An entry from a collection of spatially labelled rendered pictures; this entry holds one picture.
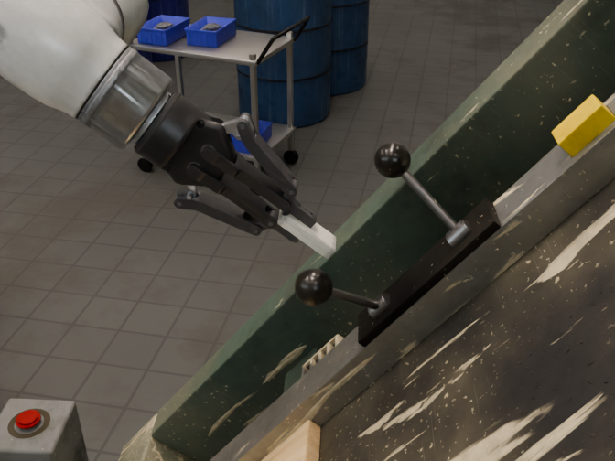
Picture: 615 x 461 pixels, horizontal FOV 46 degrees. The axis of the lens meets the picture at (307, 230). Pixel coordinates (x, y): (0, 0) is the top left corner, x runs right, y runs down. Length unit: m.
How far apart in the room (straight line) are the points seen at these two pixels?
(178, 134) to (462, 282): 0.32
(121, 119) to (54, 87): 0.07
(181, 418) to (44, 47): 0.71
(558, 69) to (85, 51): 0.54
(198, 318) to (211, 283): 0.26
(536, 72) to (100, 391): 2.16
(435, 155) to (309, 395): 0.34
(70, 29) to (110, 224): 3.07
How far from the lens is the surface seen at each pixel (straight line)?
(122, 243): 3.59
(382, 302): 0.78
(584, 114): 0.71
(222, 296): 3.14
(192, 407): 1.22
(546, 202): 0.72
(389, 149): 0.75
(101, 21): 0.75
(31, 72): 0.73
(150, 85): 0.73
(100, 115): 0.73
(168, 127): 0.73
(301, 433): 0.87
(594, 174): 0.72
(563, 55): 0.92
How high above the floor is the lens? 1.83
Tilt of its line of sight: 31 degrees down
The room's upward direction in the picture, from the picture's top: straight up
